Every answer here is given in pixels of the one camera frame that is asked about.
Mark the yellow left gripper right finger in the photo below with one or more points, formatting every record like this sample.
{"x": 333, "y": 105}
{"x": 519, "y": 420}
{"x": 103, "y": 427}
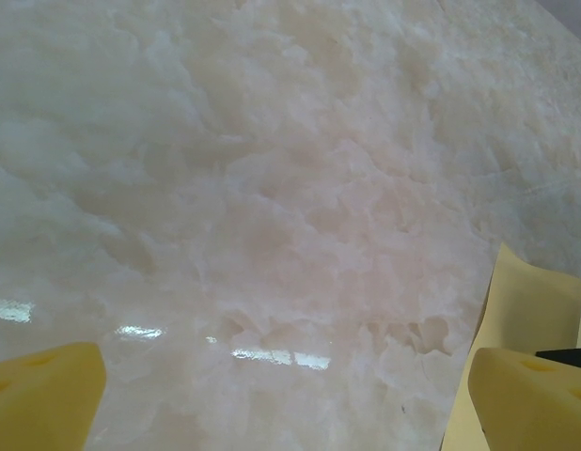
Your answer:
{"x": 530, "y": 409}

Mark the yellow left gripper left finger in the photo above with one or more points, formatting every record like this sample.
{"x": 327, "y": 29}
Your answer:
{"x": 41, "y": 404}

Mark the yellow cloth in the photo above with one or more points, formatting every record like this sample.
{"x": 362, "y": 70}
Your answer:
{"x": 521, "y": 305}

